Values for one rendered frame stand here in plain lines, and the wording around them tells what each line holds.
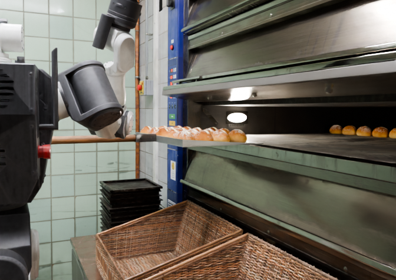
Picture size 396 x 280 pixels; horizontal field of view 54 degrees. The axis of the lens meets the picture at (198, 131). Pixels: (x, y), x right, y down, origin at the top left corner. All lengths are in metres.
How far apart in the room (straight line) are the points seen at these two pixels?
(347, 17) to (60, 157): 2.13
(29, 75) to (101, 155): 2.05
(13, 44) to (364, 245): 1.00
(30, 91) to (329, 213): 0.87
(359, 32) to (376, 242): 0.54
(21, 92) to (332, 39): 0.83
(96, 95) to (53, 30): 1.90
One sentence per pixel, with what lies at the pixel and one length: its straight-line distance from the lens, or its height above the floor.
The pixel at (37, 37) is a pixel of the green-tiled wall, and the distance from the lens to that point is 2.82.
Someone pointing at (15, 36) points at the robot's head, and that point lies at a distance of 1.03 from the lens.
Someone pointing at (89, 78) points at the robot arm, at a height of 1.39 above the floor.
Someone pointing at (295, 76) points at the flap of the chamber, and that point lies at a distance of 1.08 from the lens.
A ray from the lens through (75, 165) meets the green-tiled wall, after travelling 2.83.
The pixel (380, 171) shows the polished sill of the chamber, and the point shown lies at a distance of 1.08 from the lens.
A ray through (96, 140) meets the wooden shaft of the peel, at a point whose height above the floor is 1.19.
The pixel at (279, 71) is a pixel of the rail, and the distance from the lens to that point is 1.14.
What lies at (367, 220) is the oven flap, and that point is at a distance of 1.14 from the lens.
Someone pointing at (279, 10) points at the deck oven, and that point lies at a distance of 1.43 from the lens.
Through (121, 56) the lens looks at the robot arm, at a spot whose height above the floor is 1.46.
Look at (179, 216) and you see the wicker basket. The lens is 2.03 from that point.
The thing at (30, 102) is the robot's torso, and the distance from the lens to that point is 0.83.
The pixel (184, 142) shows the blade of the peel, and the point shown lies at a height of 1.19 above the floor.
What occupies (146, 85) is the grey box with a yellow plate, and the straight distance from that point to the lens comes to 2.55.
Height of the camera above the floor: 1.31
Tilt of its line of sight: 3 degrees down
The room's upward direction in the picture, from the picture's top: straight up
